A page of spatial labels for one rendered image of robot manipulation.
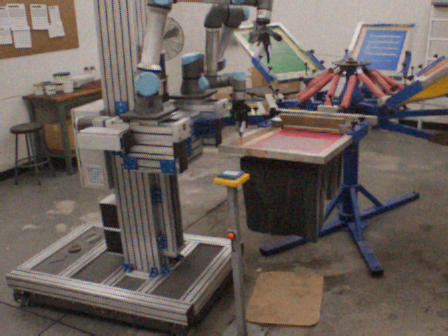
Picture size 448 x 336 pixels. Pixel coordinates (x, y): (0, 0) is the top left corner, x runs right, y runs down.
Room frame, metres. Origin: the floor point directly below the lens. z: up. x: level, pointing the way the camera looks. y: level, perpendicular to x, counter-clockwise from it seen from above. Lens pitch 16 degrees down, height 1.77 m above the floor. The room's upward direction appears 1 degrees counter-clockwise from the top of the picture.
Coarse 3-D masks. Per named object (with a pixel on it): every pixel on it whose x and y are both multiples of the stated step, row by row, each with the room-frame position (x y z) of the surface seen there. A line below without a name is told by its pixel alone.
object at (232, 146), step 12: (252, 132) 2.80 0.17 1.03; (264, 132) 2.91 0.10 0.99; (228, 144) 2.52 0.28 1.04; (240, 144) 2.64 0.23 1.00; (336, 144) 2.50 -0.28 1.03; (348, 144) 2.61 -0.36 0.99; (264, 156) 2.38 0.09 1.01; (276, 156) 2.36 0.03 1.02; (288, 156) 2.33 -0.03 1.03; (300, 156) 2.31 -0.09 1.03; (312, 156) 2.28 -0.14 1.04; (324, 156) 2.26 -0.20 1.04
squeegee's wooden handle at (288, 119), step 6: (282, 114) 3.00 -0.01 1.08; (288, 114) 2.99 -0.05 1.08; (282, 120) 2.99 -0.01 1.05; (288, 120) 2.97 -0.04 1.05; (294, 120) 2.96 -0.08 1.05; (300, 120) 2.94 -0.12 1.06; (306, 120) 2.93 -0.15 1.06; (312, 120) 2.91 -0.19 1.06; (318, 120) 2.89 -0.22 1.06; (324, 120) 2.88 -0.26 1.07; (330, 120) 2.86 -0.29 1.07; (336, 120) 2.85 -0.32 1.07; (342, 120) 2.83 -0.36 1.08; (312, 126) 2.91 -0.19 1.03; (318, 126) 2.89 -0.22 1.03; (324, 126) 2.88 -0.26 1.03; (330, 126) 2.86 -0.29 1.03; (336, 126) 2.85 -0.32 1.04
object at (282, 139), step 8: (272, 136) 2.84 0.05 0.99; (280, 136) 2.84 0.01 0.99; (288, 136) 2.84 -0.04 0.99; (296, 136) 2.84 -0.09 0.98; (304, 136) 2.84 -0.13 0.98; (256, 144) 2.65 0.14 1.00; (264, 144) 2.65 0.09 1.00; (272, 144) 2.64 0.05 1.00; (280, 144) 2.64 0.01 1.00; (288, 144) 2.64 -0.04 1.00
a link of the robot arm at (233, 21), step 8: (232, 8) 2.64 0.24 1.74; (240, 8) 2.67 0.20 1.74; (248, 8) 2.70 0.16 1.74; (232, 16) 2.64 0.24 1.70; (240, 16) 2.67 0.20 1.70; (248, 16) 2.70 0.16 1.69; (224, 24) 2.71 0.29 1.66; (232, 24) 2.69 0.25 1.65; (224, 32) 2.75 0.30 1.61; (232, 32) 2.77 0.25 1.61; (224, 40) 2.79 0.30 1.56; (224, 48) 2.84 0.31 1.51; (224, 56) 2.92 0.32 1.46; (224, 64) 2.94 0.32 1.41
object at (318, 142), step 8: (312, 136) 2.84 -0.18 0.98; (320, 136) 2.84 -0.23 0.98; (328, 136) 2.84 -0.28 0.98; (336, 136) 2.83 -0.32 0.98; (296, 144) 2.64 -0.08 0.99; (304, 144) 2.64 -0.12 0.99; (312, 144) 2.64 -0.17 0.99; (320, 144) 2.64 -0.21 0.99; (328, 144) 2.64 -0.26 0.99; (312, 152) 2.47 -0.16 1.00
